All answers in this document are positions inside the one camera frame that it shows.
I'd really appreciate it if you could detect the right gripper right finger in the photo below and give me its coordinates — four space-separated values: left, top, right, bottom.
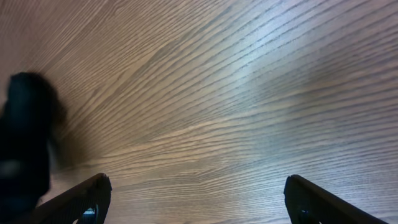
284 175 386 224

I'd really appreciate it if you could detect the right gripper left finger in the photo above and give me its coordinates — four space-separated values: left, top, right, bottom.
12 173 112 224

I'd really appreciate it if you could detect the black t-shirt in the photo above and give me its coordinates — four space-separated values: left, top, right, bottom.
1 72 57 222

